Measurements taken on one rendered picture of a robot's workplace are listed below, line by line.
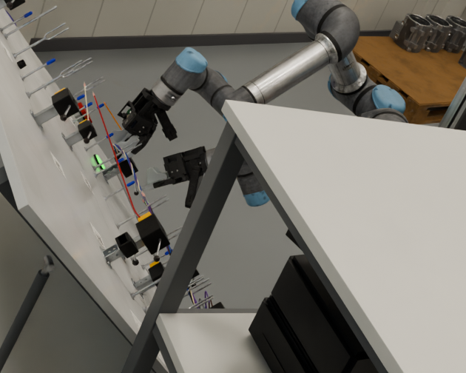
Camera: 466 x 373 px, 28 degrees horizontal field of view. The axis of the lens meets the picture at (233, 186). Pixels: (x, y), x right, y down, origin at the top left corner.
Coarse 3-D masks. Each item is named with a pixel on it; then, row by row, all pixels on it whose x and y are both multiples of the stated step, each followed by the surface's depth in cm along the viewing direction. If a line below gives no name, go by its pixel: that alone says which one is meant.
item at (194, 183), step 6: (192, 174) 257; (198, 174) 257; (192, 180) 257; (198, 180) 257; (192, 186) 258; (198, 186) 259; (192, 192) 258; (186, 198) 259; (192, 198) 258; (186, 204) 259
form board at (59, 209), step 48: (0, 48) 201; (0, 96) 168; (48, 96) 235; (0, 144) 151; (48, 144) 191; (96, 144) 283; (48, 192) 161; (96, 192) 221; (48, 240) 146; (96, 240) 182; (96, 288) 156
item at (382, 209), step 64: (256, 128) 132; (320, 128) 140; (384, 128) 148; (320, 192) 124; (384, 192) 130; (448, 192) 138; (192, 256) 148; (320, 256) 113; (384, 256) 116; (448, 256) 122; (192, 320) 154; (384, 320) 105; (448, 320) 110
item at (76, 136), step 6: (78, 126) 220; (84, 126) 218; (90, 126) 218; (72, 132) 221; (78, 132) 219; (84, 132) 218; (90, 132) 217; (66, 138) 219; (72, 138) 219; (78, 138) 219; (84, 138) 214; (90, 138) 219; (72, 144) 220
